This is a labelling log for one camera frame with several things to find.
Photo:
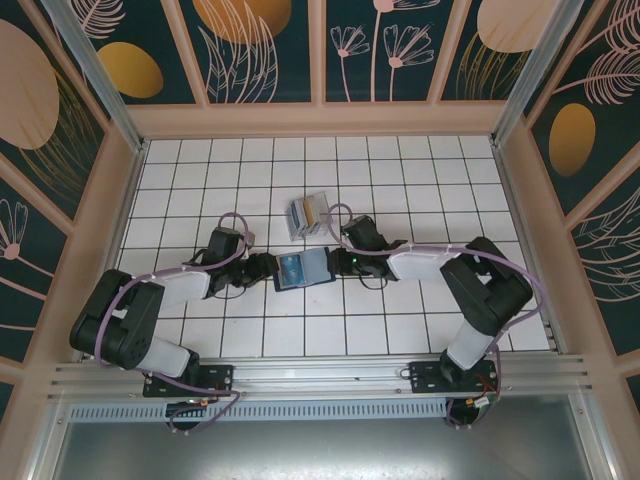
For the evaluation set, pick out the dark blue card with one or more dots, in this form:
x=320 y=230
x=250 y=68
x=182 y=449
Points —
x=298 y=215

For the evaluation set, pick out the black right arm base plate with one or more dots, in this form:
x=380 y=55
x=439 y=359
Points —
x=425 y=375

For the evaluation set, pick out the navy blue card holder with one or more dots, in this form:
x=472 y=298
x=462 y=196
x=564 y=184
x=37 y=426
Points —
x=317 y=267

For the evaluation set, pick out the aluminium mounting rail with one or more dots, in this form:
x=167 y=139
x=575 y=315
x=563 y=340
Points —
x=320 y=372

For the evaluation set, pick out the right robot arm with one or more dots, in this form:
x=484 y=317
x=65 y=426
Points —
x=425 y=262

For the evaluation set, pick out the grey metal sheet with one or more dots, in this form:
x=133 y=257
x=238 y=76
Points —
x=320 y=450

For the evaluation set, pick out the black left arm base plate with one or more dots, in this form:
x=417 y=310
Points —
x=220 y=375

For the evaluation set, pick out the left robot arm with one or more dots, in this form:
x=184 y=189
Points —
x=185 y=285

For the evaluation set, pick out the clear acrylic card box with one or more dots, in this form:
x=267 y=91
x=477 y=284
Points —
x=300 y=235

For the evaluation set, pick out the aluminium frame post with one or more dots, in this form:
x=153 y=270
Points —
x=532 y=65
x=96 y=65

